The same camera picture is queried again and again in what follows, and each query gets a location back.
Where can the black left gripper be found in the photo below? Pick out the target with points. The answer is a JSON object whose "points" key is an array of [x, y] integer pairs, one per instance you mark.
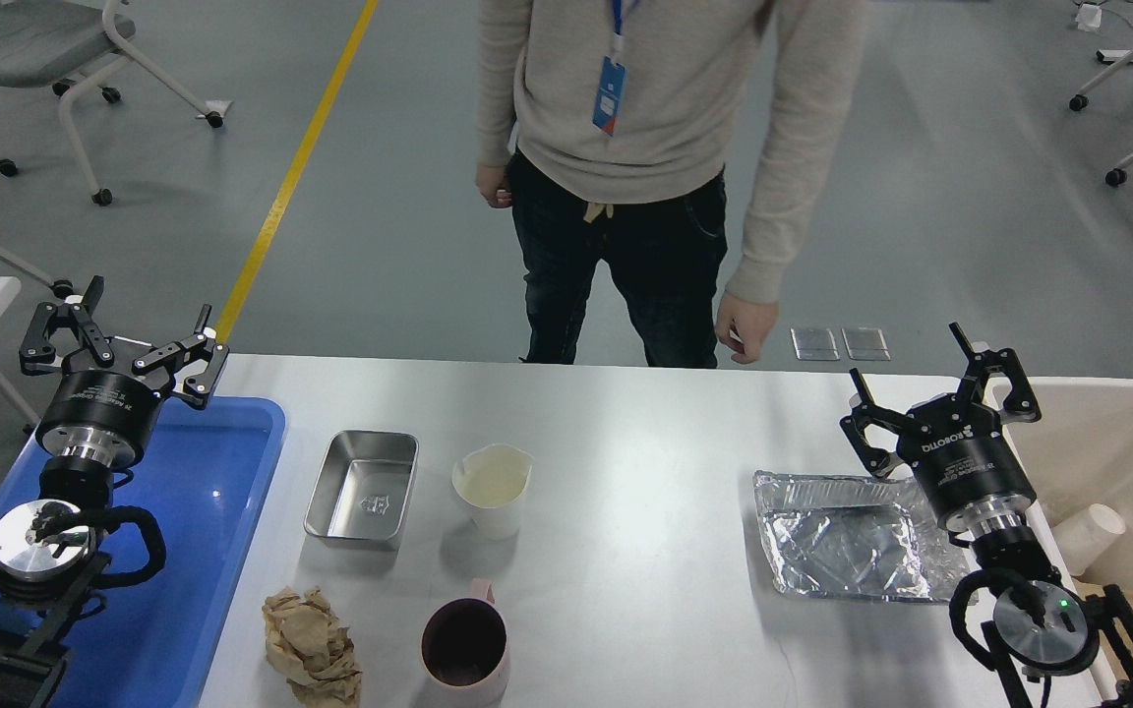
{"points": [[99, 415]]}

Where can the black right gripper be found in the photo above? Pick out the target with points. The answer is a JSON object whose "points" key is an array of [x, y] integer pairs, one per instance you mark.
{"points": [[955, 445]]}

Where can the aluminium foil tray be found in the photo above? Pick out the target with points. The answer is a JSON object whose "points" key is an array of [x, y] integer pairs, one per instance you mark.
{"points": [[854, 538]]}

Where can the stainless steel rectangular container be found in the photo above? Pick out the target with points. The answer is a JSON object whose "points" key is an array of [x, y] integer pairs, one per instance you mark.
{"points": [[363, 490]]}

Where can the pink ribbed mug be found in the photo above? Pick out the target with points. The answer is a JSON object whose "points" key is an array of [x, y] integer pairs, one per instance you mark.
{"points": [[465, 649]]}

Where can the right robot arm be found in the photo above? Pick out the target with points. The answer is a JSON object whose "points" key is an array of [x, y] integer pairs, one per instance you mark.
{"points": [[1014, 614]]}

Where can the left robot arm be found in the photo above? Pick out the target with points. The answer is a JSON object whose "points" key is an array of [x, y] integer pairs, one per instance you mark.
{"points": [[72, 543]]}

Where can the person's left hand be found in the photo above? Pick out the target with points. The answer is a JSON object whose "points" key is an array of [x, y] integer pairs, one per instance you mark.
{"points": [[744, 327]]}

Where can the person's right hand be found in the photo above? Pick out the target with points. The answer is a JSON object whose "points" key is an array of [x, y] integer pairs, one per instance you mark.
{"points": [[492, 184]]}

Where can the right floor outlet cover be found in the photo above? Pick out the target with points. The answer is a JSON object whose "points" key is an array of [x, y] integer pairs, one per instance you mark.
{"points": [[866, 343]]}

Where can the floor outlet cover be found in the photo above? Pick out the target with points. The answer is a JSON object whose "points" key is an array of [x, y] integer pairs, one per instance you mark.
{"points": [[866, 343], [814, 344]]}

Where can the blue plastic tray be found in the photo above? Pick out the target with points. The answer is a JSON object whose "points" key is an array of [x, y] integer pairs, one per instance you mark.
{"points": [[205, 478]]}

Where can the paper cup in bin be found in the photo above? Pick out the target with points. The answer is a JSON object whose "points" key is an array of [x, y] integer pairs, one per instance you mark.
{"points": [[1086, 535]]}

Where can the left floor outlet cover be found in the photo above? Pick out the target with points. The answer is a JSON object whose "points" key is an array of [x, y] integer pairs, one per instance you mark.
{"points": [[814, 344]]}

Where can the grey office chair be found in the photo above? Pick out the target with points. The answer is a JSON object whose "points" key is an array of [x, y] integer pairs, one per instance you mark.
{"points": [[43, 43]]}

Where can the crumpled brown paper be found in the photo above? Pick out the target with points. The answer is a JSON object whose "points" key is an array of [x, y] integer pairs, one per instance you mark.
{"points": [[308, 645]]}

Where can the white paper cup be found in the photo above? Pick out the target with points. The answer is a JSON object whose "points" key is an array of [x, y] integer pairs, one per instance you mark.
{"points": [[492, 482]]}

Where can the person in beige sweater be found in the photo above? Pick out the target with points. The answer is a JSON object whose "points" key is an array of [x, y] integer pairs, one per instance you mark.
{"points": [[650, 202]]}

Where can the blue lanyard badge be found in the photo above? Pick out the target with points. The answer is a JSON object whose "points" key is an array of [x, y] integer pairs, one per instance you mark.
{"points": [[609, 94]]}

